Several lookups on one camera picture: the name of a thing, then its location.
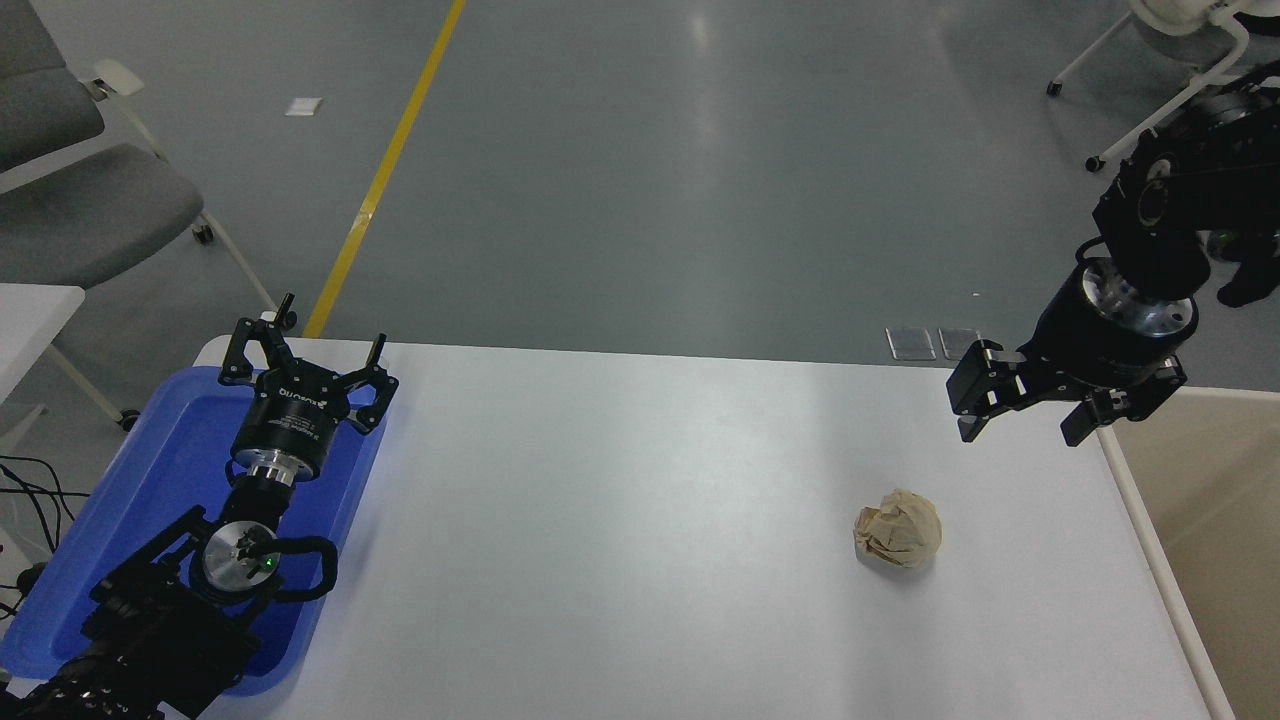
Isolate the white framed wheeled chair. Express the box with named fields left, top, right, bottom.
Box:
left=1045, top=0, right=1280, bottom=173

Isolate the grey office chair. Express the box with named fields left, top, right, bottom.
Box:
left=0, top=0, right=298, bottom=433

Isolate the small white side table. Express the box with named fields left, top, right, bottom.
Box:
left=0, top=284, right=87, bottom=403

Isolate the tan paper ball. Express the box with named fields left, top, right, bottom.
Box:
left=853, top=488, right=943, bottom=571

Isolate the black cable plug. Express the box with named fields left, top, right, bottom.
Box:
left=0, top=562, right=49, bottom=621

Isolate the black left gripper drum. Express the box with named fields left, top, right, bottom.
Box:
left=232, top=366, right=352, bottom=474

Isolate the person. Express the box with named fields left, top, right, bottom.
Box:
left=1217, top=258, right=1280, bottom=309

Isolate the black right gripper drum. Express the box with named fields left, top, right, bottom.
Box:
left=1022, top=272, right=1197, bottom=391

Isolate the large pale bin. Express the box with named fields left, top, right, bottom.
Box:
left=1097, top=385, right=1280, bottom=720

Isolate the black floor cable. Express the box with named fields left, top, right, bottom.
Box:
left=0, top=455, right=77, bottom=561

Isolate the blue plastic tray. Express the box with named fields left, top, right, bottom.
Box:
left=0, top=365, right=389, bottom=698

